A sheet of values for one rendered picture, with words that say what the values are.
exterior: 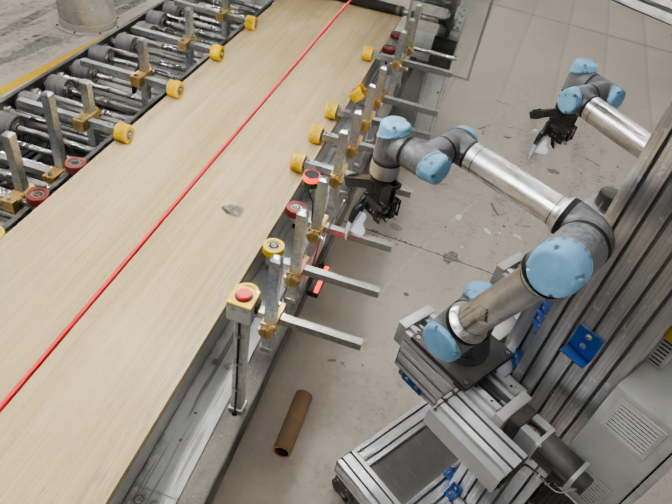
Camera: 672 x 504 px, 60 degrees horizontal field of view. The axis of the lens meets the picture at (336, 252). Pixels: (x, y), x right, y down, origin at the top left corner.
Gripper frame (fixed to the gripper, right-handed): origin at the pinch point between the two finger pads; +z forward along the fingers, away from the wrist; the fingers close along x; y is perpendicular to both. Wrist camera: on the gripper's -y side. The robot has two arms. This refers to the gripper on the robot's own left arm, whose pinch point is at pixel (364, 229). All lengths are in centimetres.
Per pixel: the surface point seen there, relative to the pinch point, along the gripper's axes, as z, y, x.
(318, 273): 47, -27, 12
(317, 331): 48.2, -6.5, -4.1
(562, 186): 132, -67, 291
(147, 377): 42, -16, -60
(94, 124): 37, -139, -22
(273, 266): 20.6, -17.4, -16.8
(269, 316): 43.3, -17.1, -16.6
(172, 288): 42, -43, -38
